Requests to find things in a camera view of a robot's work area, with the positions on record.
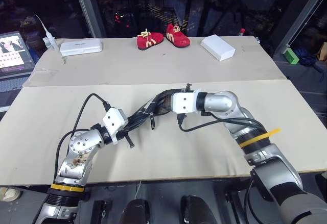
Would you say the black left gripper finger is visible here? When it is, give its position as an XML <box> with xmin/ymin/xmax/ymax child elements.
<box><xmin>126</xmin><ymin>113</ymin><xmax>148</xmax><ymax>126</ymax></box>
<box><xmin>125</xmin><ymin>122</ymin><xmax>149</xmax><ymax>135</ymax></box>

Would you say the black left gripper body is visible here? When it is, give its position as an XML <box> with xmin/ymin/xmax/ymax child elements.
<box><xmin>117</xmin><ymin>115</ymin><xmax>141</xmax><ymax>149</ymax></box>

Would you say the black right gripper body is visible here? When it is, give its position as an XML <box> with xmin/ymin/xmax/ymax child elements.
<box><xmin>165</xmin><ymin>92</ymin><xmax>186</xmax><ymax>123</ymax></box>

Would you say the dark green checked fabric pouch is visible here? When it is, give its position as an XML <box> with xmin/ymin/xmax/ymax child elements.
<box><xmin>127</xmin><ymin>88</ymin><xmax>202</xmax><ymax>131</ymax></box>

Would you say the laptop computer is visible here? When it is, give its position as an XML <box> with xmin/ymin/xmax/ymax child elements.
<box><xmin>0</xmin><ymin>31</ymin><xmax>36</xmax><ymax>94</ymax></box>

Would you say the beige cardboard sheet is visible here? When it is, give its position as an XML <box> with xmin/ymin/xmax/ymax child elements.
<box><xmin>22</xmin><ymin>35</ymin><xmax>287</xmax><ymax>88</ymax></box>

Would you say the red toddler shoe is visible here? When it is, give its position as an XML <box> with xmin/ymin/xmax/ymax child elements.
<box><xmin>136</xmin><ymin>29</ymin><xmax>165</xmax><ymax>51</ymax></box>
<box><xmin>166</xmin><ymin>23</ymin><xmax>191</xmax><ymax>48</ymax></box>

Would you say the white cardboard box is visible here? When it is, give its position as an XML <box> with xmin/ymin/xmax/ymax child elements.
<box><xmin>200</xmin><ymin>34</ymin><xmax>236</xmax><ymax>62</ymax></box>

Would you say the dark rounded shape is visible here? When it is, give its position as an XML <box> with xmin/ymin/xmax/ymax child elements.
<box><xmin>179</xmin><ymin>194</ymin><xmax>218</xmax><ymax>224</ymax></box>
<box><xmin>120</xmin><ymin>197</ymin><xmax>152</xmax><ymax>224</ymax></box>

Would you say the white plastic nozzle bottle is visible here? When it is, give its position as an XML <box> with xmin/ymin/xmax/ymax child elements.
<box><xmin>35</xmin><ymin>14</ymin><xmax>59</xmax><ymax>52</ymax></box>

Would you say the green block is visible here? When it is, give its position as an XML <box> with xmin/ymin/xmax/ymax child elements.
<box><xmin>282</xmin><ymin>47</ymin><xmax>300</xmax><ymax>65</ymax></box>

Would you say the beige round object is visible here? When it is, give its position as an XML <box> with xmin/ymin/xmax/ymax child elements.
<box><xmin>0</xmin><ymin>187</ymin><xmax>23</xmax><ymax>202</ymax></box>

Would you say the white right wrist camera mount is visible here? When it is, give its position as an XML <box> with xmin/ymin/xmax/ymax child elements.
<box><xmin>171</xmin><ymin>89</ymin><xmax>203</xmax><ymax>114</ymax></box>

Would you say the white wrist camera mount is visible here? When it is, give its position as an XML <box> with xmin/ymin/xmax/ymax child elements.
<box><xmin>102</xmin><ymin>108</ymin><xmax>129</xmax><ymax>146</ymax></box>
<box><xmin>171</xmin><ymin>89</ymin><xmax>203</xmax><ymax>114</ymax></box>

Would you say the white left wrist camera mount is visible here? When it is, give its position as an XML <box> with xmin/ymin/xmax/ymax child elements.
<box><xmin>102</xmin><ymin>108</ymin><xmax>129</xmax><ymax>146</ymax></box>

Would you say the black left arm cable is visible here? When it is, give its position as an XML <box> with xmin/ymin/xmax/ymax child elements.
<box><xmin>54</xmin><ymin>93</ymin><xmax>111</xmax><ymax>184</ymax></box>

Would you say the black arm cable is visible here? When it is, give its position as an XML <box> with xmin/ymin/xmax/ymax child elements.
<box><xmin>176</xmin><ymin>113</ymin><xmax>269</xmax><ymax>138</ymax></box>
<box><xmin>54</xmin><ymin>93</ymin><xmax>111</xmax><ymax>184</ymax></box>

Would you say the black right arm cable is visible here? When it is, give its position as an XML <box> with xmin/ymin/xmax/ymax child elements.
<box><xmin>176</xmin><ymin>113</ymin><xmax>269</xmax><ymax>138</ymax></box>

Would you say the yellow cable tie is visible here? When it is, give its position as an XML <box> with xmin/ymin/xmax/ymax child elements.
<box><xmin>239</xmin><ymin>128</ymin><xmax>282</xmax><ymax>148</ymax></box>

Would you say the grey aluminium frame post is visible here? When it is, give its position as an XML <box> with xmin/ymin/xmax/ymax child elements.
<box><xmin>272</xmin><ymin>0</ymin><xmax>327</xmax><ymax>58</ymax></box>
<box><xmin>71</xmin><ymin>0</ymin><xmax>107</xmax><ymax>39</ymax></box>

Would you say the blue rope bundle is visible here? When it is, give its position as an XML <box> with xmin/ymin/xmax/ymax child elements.
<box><xmin>298</xmin><ymin>44</ymin><xmax>327</xmax><ymax>82</ymax></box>

